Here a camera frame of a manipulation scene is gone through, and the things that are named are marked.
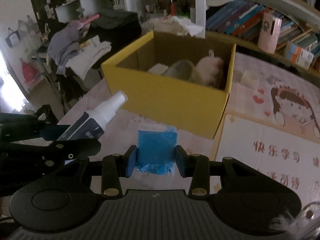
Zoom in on pink paper carton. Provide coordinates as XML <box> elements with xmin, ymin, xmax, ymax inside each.
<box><xmin>257</xmin><ymin>12</ymin><xmax>282</xmax><ymax>54</ymax></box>

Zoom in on blue plastic packet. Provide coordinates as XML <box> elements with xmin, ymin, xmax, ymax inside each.
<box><xmin>136</xmin><ymin>127</ymin><xmax>178</xmax><ymax>176</ymax></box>

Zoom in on dark framed wall picture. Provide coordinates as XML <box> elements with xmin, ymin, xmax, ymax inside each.
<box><xmin>5</xmin><ymin>29</ymin><xmax>22</xmax><ymax>48</ymax></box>

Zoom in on yellow cardboard box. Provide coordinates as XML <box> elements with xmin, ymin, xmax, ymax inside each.
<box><xmin>101</xmin><ymin>31</ymin><xmax>237</xmax><ymax>140</ymax></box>

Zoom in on cluster of desk stationery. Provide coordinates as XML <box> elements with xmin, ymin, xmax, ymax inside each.
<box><xmin>142</xmin><ymin>0</ymin><xmax>192</xmax><ymax>22</ymax></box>

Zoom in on white t-shirt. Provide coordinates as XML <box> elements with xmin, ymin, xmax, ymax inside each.
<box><xmin>66</xmin><ymin>36</ymin><xmax>112</xmax><ymax>80</ymax></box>

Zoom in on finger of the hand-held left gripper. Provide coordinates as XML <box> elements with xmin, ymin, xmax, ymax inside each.
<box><xmin>0</xmin><ymin>104</ymin><xmax>68</xmax><ymax>143</ymax></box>
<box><xmin>0</xmin><ymin>139</ymin><xmax>102</xmax><ymax>176</ymax></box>

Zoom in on white shelf unit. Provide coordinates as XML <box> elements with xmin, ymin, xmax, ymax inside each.
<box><xmin>55</xmin><ymin>0</ymin><xmax>208</xmax><ymax>28</ymax></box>

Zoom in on grey fluffy keychain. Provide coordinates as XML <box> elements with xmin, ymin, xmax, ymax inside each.
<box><xmin>271</xmin><ymin>202</ymin><xmax>320</xmax><ymax>240</ymax></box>

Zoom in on white orange small box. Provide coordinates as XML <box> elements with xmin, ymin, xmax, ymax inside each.
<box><xmin>285</xmin><ymin>41</ymin><xmax>314</xmax><ymax>70</ymax></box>

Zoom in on red hanging ornament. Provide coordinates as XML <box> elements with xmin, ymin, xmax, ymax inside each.
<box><xmin>20</xmin><ymin>58</ymin><xmax>38</xmax><ymax>83</ymax></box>

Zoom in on white printed mat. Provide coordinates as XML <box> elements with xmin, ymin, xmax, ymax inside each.
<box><xmin>215</xmin><ymin>114</ymin><xmax>320</xmax><ymax>205</ymax></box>

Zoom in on pink handled brush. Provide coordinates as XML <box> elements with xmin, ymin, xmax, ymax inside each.
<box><xmin>79</xmin><ymin>14</ymin><xmax>100</xmax><ymax>27</ymax></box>

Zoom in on grey cloth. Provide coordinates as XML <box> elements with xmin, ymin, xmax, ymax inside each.
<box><xmin>47</xmin><ymin>21</ymin><xmax>83</xmax><ymax>77</ymax></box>

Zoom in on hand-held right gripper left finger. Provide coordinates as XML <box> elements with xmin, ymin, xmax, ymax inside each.
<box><xmin>60</xmin><ymin>145</ymin><xmax>138</xmax><ymax>197</ymax></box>

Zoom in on white power adapter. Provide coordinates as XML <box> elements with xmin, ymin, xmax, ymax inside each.
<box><xmin>147</xmin><ymin>64</ymin><xmax>168</xmax><ymax>75</ymax></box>

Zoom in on white plastic bag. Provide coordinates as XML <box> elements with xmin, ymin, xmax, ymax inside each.
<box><xmin>141</xmin><ymin>16</ymin><xmax>206</xmax><ymax>40</ymax></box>

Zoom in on white spray bottle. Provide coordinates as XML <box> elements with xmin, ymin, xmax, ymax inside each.
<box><xmin>56</xmin><ymin>91</ymin><xmax>129</xmax><ymax>140</ymax></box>

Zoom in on pink plush toy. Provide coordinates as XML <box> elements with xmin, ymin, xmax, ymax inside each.
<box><xmin>195</xmin><ymin>50</ymin><xmax>225</xmax><ymax>87</ymax></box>

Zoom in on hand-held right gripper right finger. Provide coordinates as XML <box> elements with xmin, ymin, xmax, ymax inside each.
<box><xmin>176</xmin><ymin>145</ymin><xmax>262</xmax><ymax>197</ymax></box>

